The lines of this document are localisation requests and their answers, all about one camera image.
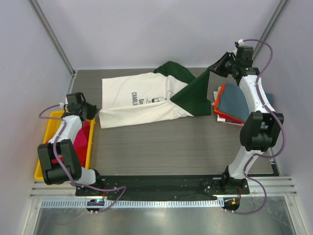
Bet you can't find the white and green t-shirt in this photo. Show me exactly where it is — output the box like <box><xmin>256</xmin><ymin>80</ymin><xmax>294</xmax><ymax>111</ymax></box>
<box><xmin>99</xmin><ymin>61</ymin><xmax>211</xmax><ymax>129</ymax></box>

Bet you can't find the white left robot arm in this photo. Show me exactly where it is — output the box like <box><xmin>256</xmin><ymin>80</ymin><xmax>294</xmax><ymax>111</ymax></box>
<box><xmin>37</xmin><ymin>92</ymin><xmax>104</xmax><ymax>196</ymax></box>

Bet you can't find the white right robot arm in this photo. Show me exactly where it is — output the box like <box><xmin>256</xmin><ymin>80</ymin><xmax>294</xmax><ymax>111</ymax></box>
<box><xmin>207</xmin><ymin>43</ymin><xmax>284</xmax><ymax>194</ymax></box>

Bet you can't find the white printed folded t-shirt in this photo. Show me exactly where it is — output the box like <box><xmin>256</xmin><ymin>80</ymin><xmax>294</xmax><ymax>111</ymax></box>
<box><xmin>212</xmin><ymin>91</ymin><xmax>226</xmax><ymax>122</ymax></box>

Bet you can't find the blue-grey folded t-shirt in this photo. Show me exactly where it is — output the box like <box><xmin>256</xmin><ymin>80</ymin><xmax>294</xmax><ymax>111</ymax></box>
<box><xmin>216</xmin><ymin>82</ymin><xmax>274</xmax><ymax>123</ymax></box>

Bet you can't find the red t-shirt in bin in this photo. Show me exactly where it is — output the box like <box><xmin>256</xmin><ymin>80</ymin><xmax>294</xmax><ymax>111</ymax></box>
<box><xmin>51</xmin><ymin>139</ymin><xmax>89</xmax><ymax>169</ymax></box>

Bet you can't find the magenta t-shirt in bin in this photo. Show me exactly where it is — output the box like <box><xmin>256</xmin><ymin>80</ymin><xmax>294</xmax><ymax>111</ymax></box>
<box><xmin>46</xmin><ymin>121</ymin><xmax>90</xmax><ymax>149</ymax></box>

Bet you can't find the orange folded t-shirt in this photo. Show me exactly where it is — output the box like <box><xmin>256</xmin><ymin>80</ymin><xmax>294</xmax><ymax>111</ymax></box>
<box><xmin>212</xmin><ymin>84</ymin><xmax>239</xmax><ymax>120</ymax></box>

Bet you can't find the pink folded t-shirt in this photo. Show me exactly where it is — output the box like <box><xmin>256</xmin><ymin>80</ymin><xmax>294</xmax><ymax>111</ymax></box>
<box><xmin>223</xmin><ymin>121</ymin><xmax>244</xmax><ymax>126</ymax></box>

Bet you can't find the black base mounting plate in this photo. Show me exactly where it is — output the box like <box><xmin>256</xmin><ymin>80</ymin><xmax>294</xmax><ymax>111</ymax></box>
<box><xmin>75</xmin><ymin>174</ymin><xmax>250</xmax><ymax>196</ymax></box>

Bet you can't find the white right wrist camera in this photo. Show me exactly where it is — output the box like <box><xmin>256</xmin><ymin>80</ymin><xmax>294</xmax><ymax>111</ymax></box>
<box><xmin>235</xmin><ymin>39</ymin><xmax>244</xmax><ymax>48</ymax></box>

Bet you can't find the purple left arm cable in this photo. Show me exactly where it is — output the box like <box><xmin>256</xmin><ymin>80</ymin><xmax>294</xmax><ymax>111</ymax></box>
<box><xmin>39</xmin><ymin>104</ymin><xmax>127</xmax><ymax>213</ymax></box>

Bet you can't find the left aluminium frame post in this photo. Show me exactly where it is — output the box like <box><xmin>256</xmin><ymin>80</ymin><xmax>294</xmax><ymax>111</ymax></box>
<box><xmin>28</xmin><ymin>0</ymin><xmax>76</xmax><ymax>76</ymax></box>

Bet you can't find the aluminium frame post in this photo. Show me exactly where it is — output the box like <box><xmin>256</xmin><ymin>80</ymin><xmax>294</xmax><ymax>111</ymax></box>
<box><xmin>244</xmin><ymin>0</ymin><xmax>290</xmax><ymax>73</ymax></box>
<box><xmin>28</xmin><ymin>0</ymin><xmax>76</xmax><ymax>76</ymax></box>

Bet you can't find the right aluminium frame post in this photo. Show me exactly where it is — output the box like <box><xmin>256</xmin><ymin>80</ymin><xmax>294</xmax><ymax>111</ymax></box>
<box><xmin>244</xmin><ymin>0</ymin><xmax>290</xmax><ymax>73</ymax></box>

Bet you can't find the slotted cable duct rail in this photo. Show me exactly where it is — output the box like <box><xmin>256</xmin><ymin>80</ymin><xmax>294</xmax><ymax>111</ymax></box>
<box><xmin>41</xmin><ymin>198</ymin><xmax>224</xmax><ymax>209</ymax></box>

